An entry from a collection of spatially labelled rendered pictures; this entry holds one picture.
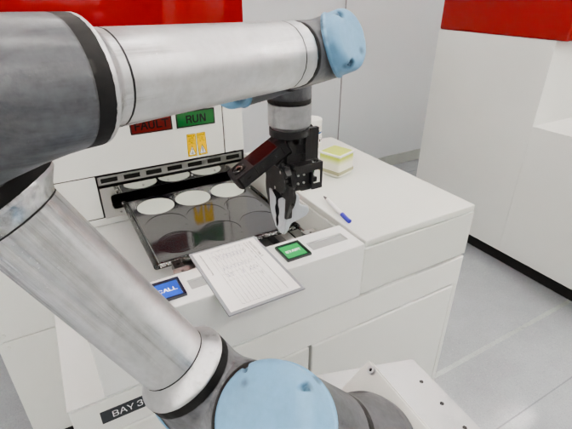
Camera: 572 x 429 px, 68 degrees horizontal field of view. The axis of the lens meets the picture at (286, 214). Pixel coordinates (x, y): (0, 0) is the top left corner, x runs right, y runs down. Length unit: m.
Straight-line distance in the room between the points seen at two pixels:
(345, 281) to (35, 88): 0.75
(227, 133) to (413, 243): 0.67
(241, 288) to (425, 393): 0.37
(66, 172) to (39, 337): 0.54
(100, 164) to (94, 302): 0.86
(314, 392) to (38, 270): 0.28
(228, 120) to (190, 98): 0.97
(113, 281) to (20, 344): 1.10
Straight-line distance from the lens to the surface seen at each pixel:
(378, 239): 0.94
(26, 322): 1.50
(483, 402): 1.98
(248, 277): 0.80
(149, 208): 1.23
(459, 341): 2.19
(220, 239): 1.04
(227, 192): 1.28
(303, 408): 0.45
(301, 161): 0.77
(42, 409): 1.74
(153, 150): 1.30
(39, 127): 0.31
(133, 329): 0.48
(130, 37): 0.36
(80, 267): 0.44
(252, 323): 0.86
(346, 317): 1.01
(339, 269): 0.91
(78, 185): 1.30
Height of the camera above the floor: 1.44
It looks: 28 degrees down
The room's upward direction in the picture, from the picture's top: straight up
